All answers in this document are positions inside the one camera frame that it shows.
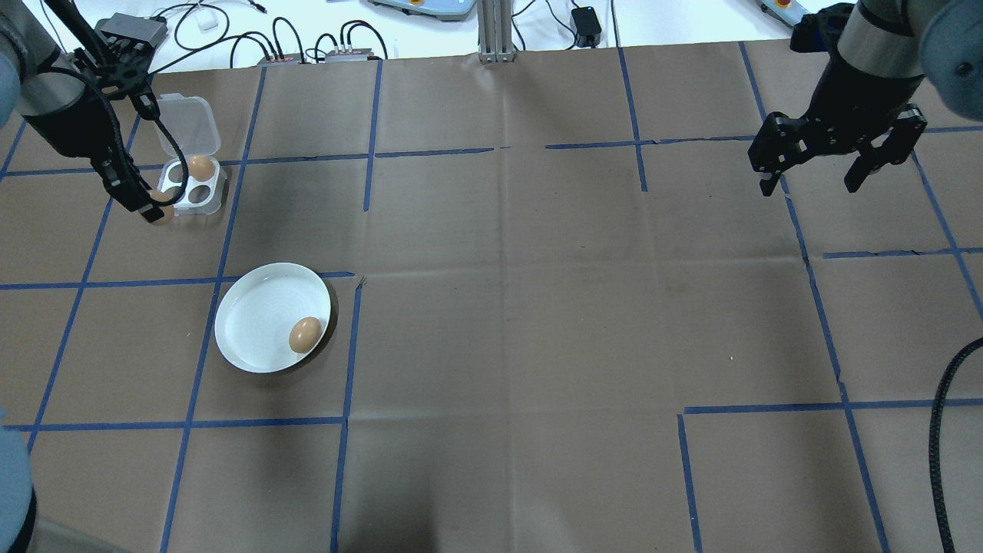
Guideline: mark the brown egg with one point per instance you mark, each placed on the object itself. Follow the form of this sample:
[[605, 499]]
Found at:
[[201, 167], [163, 210], [305, 335]]

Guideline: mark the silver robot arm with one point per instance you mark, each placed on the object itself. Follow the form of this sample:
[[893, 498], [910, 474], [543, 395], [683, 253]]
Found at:
[[883, 38], [23, 46]]

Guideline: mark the clear plastic egg box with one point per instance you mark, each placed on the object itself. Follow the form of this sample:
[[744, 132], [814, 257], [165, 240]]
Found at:
[[188, 123]]

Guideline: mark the white round plate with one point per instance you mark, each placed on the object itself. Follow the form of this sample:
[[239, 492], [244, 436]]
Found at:
[[261, 315]]

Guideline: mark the grey docking hub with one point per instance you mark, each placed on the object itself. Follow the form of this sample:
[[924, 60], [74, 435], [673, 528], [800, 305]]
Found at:
[[134, 29]]

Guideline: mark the light blue teach pendant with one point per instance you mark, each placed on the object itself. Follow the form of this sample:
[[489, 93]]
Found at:
[[422, 8], [776, 9]]

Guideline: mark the small white charger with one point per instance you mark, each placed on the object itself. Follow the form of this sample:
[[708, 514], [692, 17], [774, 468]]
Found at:
[[207, 19]]

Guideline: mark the orange black usb hub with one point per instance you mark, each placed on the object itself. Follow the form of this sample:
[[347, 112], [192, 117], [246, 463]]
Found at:
[[282, 57], [349, 54]]

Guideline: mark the black power adapter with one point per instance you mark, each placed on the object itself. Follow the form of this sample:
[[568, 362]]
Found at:
[[587, 27]]

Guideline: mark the black corrugated conduit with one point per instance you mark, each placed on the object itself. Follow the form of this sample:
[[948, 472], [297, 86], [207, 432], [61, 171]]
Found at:
[[938, 430]]

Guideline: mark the aluminium profile post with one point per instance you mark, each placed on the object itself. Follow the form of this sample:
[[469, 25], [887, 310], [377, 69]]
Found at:
[[497, 31]]

